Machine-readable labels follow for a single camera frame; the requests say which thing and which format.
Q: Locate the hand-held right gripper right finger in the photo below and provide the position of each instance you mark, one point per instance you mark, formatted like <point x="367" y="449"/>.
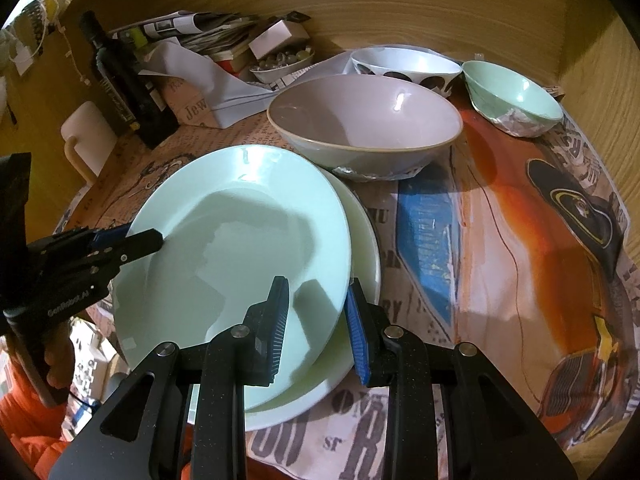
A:
<point x="357" y="332"/>

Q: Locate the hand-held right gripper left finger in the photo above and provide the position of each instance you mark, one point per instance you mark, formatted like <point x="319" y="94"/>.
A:
<point x="277" y="330"/>

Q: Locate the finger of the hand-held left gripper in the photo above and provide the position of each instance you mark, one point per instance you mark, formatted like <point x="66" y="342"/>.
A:
<point x="145" y="246"/>
<point x="112" y="236"/>

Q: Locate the cream white plate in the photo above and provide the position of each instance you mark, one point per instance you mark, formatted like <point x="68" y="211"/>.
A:
<point x="362" y="255"/>

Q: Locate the mint green plate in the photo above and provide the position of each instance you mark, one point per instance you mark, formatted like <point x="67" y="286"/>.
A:
<point x="225" y="240"/>

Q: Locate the large greyish pink bowl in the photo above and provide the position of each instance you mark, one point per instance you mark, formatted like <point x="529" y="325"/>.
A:
<point x="360" y="115"/>

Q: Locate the white bowl with dark dots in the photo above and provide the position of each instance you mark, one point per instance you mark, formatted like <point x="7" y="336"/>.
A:
<point x="400" y="62"/>

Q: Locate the mint green bowl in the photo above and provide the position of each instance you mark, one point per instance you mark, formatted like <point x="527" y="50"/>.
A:
<point x="515" y="95"/>

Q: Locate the person's left forearm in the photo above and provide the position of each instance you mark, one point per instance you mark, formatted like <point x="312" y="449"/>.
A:
<point x="25" y="420"/>

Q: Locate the person's left hand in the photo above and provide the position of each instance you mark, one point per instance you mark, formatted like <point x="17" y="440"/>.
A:
<point x="60" y="360"/>

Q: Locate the white mug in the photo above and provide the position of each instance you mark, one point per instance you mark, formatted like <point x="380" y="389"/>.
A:
<point x="85" y="130"/>

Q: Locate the dark glass bottle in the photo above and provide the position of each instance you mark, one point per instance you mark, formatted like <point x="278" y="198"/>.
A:
<point x="120" y="85"/>

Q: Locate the white paper sheet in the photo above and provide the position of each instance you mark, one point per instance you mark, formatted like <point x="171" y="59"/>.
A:
<point x="200" y="75"/>

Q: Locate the newspaper print tablecloth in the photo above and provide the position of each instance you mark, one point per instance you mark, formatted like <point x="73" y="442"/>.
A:
<point x="500" y="210"/>

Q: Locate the white hanging tag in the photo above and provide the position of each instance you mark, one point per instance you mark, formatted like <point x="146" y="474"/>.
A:
<point x="22" y="60"/>

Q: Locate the small dish of beads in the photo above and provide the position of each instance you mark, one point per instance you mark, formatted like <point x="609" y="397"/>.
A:
<point x="280" y="67"/>

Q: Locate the yellow hanging item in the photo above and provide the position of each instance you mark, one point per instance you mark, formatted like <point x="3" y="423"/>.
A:
<point x="54" y="0"/>

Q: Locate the small white box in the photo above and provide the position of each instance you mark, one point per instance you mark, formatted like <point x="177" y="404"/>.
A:
<point x="277" y="35"/>

